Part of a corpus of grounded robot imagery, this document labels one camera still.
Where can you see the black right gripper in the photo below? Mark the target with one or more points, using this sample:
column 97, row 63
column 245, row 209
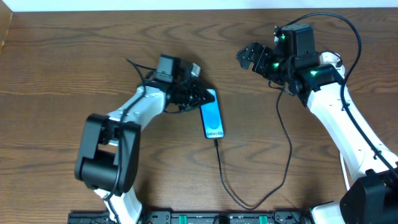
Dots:
column 258, row 58

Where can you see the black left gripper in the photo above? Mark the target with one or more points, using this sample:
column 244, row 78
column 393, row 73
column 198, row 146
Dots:
column 189, row 97

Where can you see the blue Galaxy smartphone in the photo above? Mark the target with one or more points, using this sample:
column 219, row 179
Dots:
column 211, row 118

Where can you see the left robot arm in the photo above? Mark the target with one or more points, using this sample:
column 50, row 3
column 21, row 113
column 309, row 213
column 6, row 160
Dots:
column 108, row 156

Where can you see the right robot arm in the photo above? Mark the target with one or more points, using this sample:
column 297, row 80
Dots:
column 318, row 81

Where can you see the white power strip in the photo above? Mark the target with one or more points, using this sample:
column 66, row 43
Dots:
column 334, row 59

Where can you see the brown cardboard panel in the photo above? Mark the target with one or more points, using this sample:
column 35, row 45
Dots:
column 6, row 15

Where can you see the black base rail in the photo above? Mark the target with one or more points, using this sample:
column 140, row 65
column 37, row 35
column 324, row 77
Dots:
column 165, row 217

